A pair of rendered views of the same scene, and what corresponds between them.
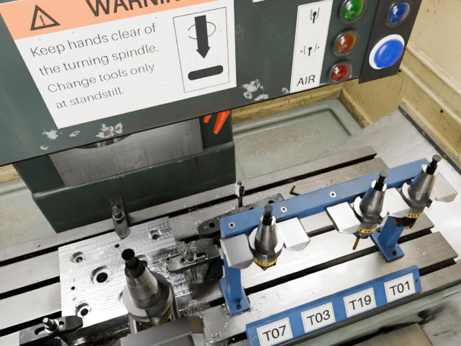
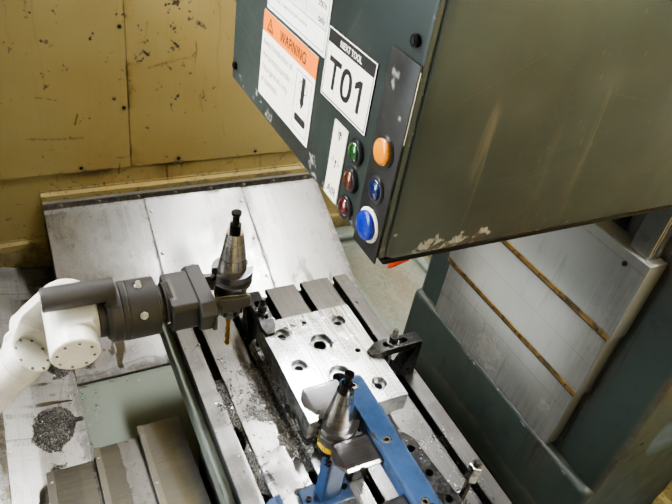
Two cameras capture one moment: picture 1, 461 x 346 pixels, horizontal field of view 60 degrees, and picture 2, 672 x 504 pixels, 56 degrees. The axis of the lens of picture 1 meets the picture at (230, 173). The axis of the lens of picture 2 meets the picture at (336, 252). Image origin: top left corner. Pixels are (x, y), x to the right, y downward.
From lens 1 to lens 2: 0.66 m
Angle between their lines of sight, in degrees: 53
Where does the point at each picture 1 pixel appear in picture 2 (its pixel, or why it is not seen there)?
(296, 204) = (397, 454)
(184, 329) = (203, 299)
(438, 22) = not seen: outside the picture
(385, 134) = not seen: outside the picture
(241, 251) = (321, 398)
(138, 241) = (366, 368)
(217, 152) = (561, 473)
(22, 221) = not seen: hidden behind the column
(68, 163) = (452, 291)
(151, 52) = (288, 81)
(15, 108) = (254, 63)
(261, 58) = (318, 140)
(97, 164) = (465, 320)
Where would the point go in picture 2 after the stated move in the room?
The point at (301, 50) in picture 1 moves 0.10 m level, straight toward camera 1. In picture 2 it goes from (332, 157) to (236, 142)
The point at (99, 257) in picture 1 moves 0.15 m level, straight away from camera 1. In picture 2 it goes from (341, 337) to (385, 311)
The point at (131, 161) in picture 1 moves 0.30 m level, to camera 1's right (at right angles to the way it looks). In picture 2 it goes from (487, 356) to (539, 465)
